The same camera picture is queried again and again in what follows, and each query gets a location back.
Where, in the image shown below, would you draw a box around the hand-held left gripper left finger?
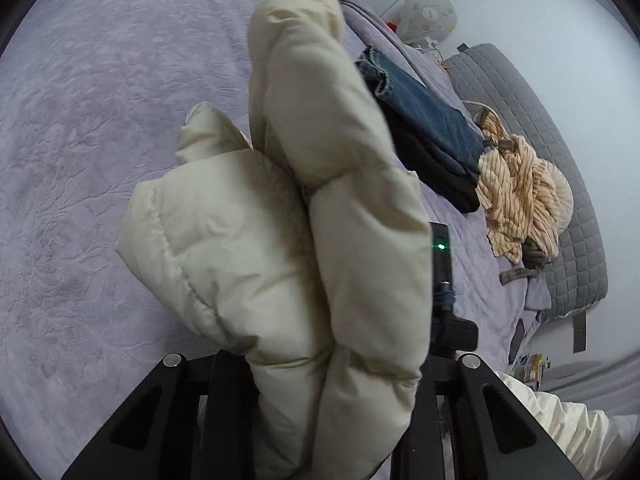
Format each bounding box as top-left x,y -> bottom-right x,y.
60,351 -> 258,480

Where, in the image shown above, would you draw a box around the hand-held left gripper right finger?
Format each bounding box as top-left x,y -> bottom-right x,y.
390,352 -> 585,480

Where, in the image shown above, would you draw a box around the cream puffer jacket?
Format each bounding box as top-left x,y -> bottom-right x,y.
115,0 -> 434,480

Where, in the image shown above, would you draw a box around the person's right forearm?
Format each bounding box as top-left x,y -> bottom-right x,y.
492,370 -> 640,480

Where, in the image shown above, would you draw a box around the black folded clothes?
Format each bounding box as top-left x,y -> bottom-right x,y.
379,105 -> 482,215

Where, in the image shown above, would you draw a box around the dark phone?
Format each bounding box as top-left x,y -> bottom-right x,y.
508,318 -> 527,365

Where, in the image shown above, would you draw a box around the beige striped garment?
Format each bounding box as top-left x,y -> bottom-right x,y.
470,109 -> 574,264

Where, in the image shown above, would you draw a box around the small colourful packets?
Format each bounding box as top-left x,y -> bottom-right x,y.
514,352 -> 552,388

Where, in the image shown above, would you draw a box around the blue jeans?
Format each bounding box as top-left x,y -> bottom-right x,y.
354,46 -> 485,187

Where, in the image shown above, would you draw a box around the grey quilted headboard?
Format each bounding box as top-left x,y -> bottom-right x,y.
442,42 -> 609,322

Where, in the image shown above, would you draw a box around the printed round pillow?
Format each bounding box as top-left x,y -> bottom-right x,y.
397,0 -> 459,47

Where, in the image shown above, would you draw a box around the purple plush blanket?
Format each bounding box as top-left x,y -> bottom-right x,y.
0,0 -> 553,480

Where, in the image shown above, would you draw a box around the brown cloth strap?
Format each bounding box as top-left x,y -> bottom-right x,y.
500,265 -> 545,287

